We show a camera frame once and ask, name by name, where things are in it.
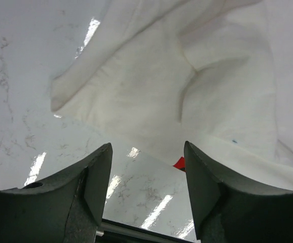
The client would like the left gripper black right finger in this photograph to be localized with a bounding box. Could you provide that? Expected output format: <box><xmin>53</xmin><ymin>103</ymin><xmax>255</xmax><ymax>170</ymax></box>
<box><xmin>184</xmin><ymin>142</ymin><xmax>293</xmax><ymax>242</ymax></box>

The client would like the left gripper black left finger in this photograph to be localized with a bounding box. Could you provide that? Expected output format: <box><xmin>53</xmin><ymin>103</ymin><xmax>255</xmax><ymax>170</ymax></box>
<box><xmin>0</xmin><ymin>143</ymin><xmax>113</xmax><ymax>242</ymax></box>

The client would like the white t-shirt red print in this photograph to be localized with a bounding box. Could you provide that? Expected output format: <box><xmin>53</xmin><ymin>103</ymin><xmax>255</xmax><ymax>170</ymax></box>
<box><xmin>51</xmin><ymin>1</ymin><xmax>293</xmax><ymax>191</ymax></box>

